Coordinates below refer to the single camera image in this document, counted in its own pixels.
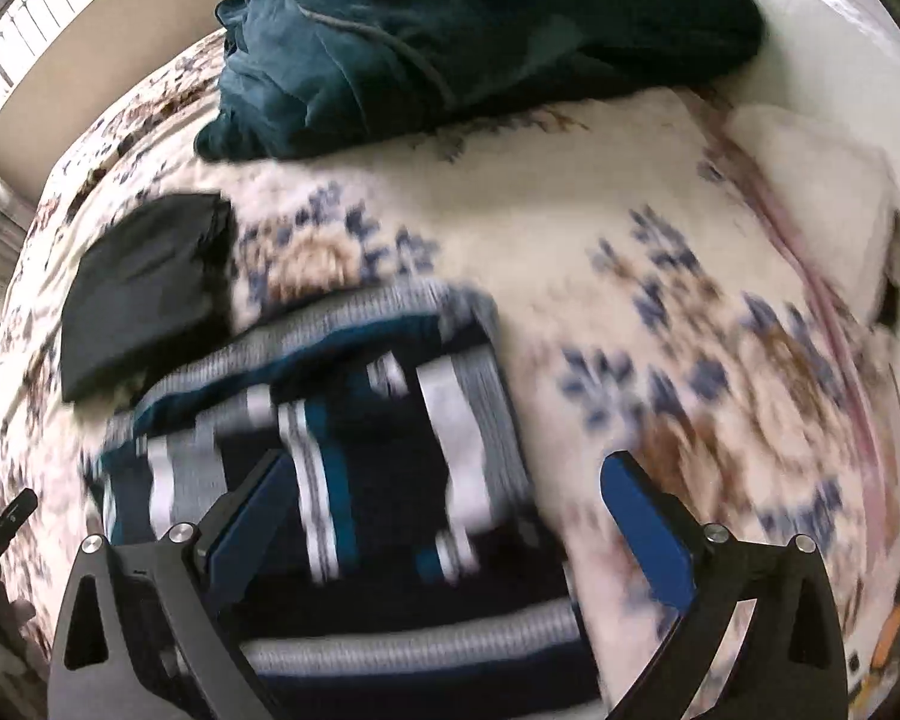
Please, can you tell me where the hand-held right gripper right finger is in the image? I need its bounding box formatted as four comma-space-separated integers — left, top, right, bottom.
600, 451, 848, 720

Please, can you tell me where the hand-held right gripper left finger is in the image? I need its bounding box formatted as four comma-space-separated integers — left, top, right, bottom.
47, 448, 293, 720

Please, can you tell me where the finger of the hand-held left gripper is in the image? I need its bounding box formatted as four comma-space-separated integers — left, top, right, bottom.
0, 489, 38, 578

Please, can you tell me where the striped knit sweater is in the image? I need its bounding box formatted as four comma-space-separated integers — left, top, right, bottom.
82, 281, 608, 720

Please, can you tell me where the pink quilt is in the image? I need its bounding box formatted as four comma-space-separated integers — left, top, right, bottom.
701, 90, 900, 563

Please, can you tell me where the black folded garment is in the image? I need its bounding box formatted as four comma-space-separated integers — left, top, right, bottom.
60, 193, 237, 404

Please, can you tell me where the orange and black object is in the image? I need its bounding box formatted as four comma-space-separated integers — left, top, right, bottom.
847, 570, 900, 698

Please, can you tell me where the floral bed sheet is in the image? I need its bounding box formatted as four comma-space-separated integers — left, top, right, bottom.
0, 30, 900, 720

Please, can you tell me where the beige folded cloth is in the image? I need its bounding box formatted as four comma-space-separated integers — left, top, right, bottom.
727, 103, 900, 331

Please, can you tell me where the barred window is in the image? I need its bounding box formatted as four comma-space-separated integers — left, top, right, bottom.
0, 0, 158, 119

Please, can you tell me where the teal plush blanket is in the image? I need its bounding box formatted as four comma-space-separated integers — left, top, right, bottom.
195, 0, 766, 164

